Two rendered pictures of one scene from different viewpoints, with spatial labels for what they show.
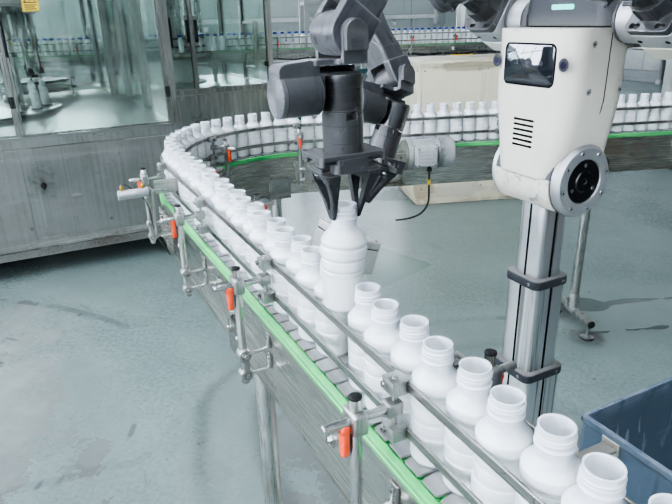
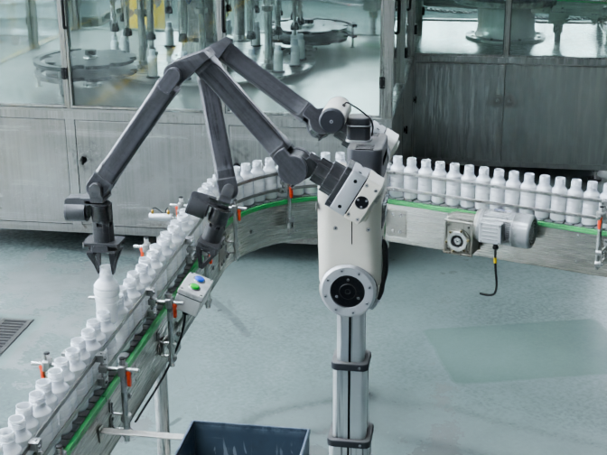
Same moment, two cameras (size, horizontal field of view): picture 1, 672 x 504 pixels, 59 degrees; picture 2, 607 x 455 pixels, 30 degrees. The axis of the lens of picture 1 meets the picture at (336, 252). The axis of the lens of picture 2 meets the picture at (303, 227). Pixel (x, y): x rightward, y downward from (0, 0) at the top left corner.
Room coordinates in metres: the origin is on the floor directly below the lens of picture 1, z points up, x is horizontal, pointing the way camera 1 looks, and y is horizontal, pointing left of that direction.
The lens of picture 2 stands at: (-1.19, -2.15, 2.40)
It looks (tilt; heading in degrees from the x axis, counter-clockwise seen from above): 19 degrees down; 36
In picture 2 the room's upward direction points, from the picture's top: straight up
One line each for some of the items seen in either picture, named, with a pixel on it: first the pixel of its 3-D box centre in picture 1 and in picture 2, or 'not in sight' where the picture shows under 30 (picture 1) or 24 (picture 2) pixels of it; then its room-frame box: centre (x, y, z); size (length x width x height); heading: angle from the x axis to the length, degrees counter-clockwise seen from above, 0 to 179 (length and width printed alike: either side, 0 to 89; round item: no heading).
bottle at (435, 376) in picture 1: (435, 401); (79, 368); (0.62, -0.12, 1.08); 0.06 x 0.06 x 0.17
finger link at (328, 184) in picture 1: (340, 187); (102, 257); (0.83, -0.01, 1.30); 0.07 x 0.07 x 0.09; 27
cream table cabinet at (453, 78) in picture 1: (467, 127); not in sight; (5.31, -1.18, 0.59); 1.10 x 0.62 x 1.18; 99
